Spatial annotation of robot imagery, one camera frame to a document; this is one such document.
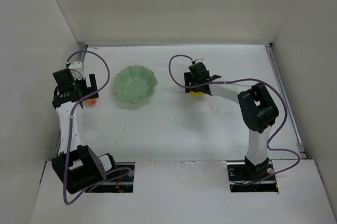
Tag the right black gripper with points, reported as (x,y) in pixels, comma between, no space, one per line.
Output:
(195,86)

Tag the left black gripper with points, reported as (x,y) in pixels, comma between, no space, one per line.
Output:
(90,91)

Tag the red-orange fake peach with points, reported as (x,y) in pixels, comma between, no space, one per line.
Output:
(91,102)

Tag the yellow fake pear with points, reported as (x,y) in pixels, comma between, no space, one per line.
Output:
(196,93)

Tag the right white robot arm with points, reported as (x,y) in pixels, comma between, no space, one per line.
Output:
(258,110)

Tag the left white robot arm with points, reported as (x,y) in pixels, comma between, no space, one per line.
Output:
(76,165)

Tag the green scalloped fruit bowl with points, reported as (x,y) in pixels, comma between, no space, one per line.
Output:
(134,83)

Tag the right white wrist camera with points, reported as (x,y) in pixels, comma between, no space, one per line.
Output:
(199,60)

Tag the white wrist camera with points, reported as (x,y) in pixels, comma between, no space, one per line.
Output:
(199,60)
(76,69)

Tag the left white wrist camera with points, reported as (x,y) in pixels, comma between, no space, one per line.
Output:
(76,69)

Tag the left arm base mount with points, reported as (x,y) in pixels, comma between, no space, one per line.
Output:
(121,181)

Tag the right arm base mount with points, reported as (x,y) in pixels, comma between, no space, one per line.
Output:
(241,181)

